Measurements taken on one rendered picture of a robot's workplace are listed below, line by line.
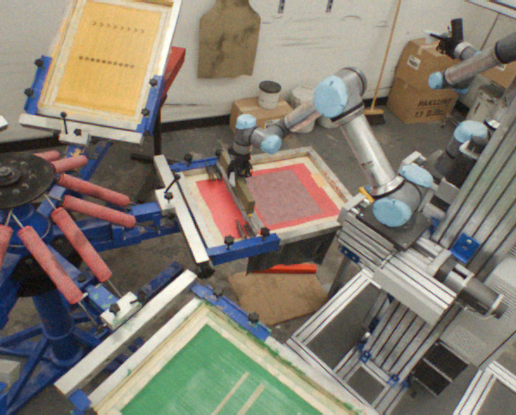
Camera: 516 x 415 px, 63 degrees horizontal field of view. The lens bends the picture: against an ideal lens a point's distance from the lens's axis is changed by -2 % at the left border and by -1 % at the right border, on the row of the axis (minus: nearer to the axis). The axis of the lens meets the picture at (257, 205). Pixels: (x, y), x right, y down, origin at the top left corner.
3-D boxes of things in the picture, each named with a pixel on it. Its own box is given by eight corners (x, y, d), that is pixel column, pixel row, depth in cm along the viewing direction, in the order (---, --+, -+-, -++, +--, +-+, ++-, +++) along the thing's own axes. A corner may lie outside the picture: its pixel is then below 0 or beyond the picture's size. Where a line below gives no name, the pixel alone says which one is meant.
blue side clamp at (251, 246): (273, 241, 190) (276, 230, 186) (278, 249, 187) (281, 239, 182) (209, 257, 179) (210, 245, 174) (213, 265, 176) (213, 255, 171)
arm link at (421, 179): (425, 199, 159) (441, 170, 150) (412, 217, 151) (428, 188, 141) (396, 183, 163) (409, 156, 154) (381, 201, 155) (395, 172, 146)
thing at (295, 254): (317, 249, 233) (332, 207, 211) (325, 261, 228) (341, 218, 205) (238, 270, 216) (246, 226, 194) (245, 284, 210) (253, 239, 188)
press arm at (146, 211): (170, 207, 190) (170, 198, 187) (174, 215, 186) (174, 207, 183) (130, 214, 184) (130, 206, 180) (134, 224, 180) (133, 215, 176)
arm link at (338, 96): (428, 205, 146) (353, 60, 136) (412, 227, 136) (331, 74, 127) (398, 212, 155) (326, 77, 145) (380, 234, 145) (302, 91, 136)
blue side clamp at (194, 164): (228, 164, 225) (230, 154, 220) (232, 170, 222) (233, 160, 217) (172, 174, 214) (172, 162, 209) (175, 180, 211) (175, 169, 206)
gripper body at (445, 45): (434, 49, 205) (449, 60, 197) (439, 31, 198) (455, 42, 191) (447, 47, 206) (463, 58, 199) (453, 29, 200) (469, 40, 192)
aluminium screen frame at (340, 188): (309, 151, 242) (310, 145, 239) (367, 223, 205) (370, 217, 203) (172, 174, 212) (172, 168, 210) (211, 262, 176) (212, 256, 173)
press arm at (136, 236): (295, 201, 224) (297, 192, 220) (300, 208, 220) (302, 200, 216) (35, 255, 177) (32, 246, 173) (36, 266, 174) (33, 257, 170)
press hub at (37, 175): (101, 320, 254) (60, 129, 162) (113, 380, 229) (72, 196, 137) (29, 339, 239) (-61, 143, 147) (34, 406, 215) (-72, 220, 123)
